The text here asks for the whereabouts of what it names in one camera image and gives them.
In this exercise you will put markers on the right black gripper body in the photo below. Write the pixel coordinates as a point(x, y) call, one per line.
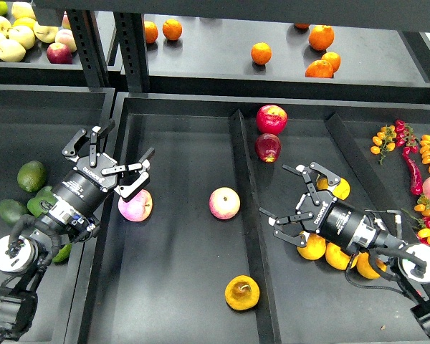
point(337, 222)

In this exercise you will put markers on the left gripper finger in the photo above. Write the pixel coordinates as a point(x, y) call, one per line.
point(92, 136)
point(129, 179)

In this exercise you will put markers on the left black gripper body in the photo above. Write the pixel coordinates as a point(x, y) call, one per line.
point(84, 188)

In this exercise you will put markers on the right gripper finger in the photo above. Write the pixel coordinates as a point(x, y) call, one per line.
point(311, 172)
point(285, 228)

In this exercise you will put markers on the yellow pear with stem up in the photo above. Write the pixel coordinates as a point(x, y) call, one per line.
point(242, 293)

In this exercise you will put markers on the dark green avocado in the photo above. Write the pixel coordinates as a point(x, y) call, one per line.
point(39, 205)

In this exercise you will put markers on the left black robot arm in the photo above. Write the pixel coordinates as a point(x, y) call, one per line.
point(35, 241)

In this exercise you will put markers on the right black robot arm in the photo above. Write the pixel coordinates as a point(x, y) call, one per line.
point(392, 258)

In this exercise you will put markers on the yellow pear upper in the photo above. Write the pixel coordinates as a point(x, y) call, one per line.
point(341, 191)

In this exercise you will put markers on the yellow pear left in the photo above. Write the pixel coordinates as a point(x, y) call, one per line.
point(315, 248)

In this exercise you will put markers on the yellow pear middle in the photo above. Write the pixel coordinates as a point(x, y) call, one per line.
point(336, 258)

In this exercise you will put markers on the green avocado middle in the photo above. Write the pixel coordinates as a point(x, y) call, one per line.
point(45, 191)

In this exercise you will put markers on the yellow pear lower right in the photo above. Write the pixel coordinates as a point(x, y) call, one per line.
point(364, 268)

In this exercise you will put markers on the bright green avocado lowest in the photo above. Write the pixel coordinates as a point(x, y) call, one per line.
point(63, 254)

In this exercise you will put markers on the dark avocado far left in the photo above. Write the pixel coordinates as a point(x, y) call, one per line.
point(12, 210)

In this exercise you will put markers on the pink apple left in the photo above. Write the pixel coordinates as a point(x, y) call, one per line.
point(138, 208)

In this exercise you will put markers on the black tray divider right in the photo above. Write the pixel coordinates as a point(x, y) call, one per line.
point(384, 184)

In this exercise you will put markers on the black tray divider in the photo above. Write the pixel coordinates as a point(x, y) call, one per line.
point(265, 310)
point(384, 184)

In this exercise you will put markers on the orange cherry tomato vine left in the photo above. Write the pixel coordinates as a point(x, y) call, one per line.
point(383, 142)

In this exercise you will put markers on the black left tray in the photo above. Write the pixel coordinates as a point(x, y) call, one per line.
point(36, 123)

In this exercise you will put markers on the black tray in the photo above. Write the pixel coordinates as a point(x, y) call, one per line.
point(163, 280)
point(36, 123)

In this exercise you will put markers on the pink apple centre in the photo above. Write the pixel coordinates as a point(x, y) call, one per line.
point(224, 203)

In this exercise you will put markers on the dark red apple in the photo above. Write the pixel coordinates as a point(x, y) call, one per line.
point(268, 147)

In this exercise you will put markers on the red chili pepper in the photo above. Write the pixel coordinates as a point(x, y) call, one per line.
point(415, 184)

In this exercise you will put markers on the red cherry tomato vine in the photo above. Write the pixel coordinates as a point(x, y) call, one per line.
point(405, 137)

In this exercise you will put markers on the bright red apple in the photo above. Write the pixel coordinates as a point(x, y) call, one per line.
point(271, 119)

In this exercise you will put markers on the mixed cherry tomato bunch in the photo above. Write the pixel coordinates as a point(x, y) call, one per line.
point(421, 217)

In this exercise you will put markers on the black upper shelf left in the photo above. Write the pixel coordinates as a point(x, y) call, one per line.
point(35, 68)

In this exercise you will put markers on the red apple on shelf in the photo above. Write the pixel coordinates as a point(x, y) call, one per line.
point(59, 53)

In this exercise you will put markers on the black centre tray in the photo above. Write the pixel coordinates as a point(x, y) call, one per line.
point(163, 280)

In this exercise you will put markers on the black tray divider left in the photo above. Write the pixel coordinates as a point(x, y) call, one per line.
point(265, 310)

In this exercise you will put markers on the pale pink apple on shelf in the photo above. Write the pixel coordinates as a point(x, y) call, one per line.
point(66, 37)

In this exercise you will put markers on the orange on shelf front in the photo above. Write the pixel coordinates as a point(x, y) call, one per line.
point(319, 69)

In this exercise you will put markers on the yellow apple with stem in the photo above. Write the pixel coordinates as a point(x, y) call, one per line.
point(46, 34)

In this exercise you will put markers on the orange on shelf right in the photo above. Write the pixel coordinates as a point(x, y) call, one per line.
point(333, 58)

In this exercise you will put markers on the yellow apple front left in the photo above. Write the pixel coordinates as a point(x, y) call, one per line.
point(11, 51)

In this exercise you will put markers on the black shelf post left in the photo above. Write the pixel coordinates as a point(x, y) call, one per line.
point(89, 47)

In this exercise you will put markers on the black shelf post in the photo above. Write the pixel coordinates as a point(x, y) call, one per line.
point(131, 37)
point(89, 47)

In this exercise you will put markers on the black shelf post right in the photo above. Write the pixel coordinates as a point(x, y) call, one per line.
point(131, 37)

